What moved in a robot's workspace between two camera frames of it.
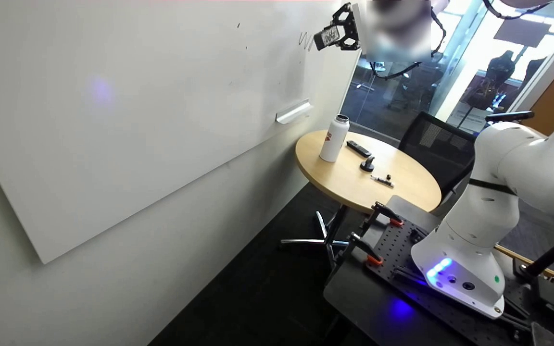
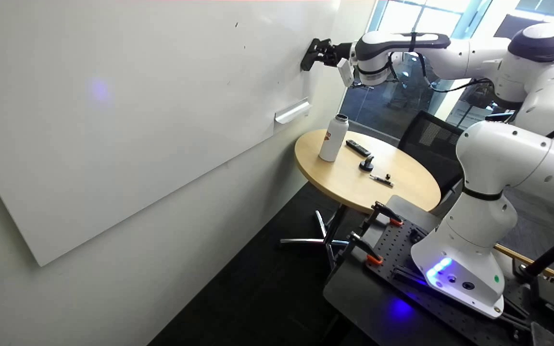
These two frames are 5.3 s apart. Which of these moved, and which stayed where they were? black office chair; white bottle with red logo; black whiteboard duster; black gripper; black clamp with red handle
Moved: black whiteboard duster; black gripper
Stayed: black office chair; white bottle with red logo; black clamp with red handle
